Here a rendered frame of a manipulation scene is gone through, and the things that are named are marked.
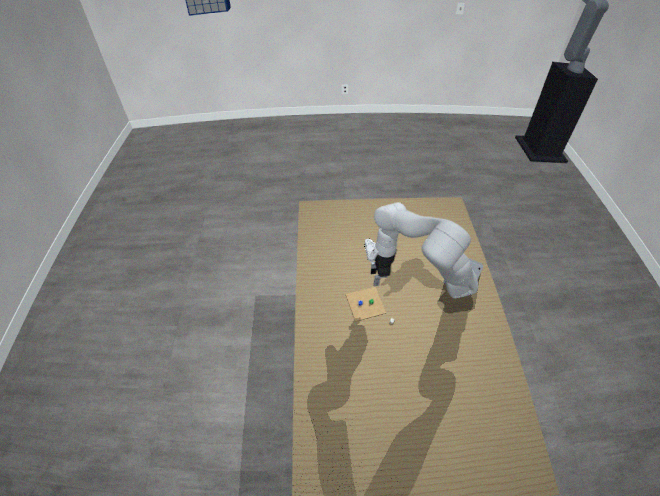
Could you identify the tan mat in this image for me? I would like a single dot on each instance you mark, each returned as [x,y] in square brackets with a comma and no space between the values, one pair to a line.
[366,310]

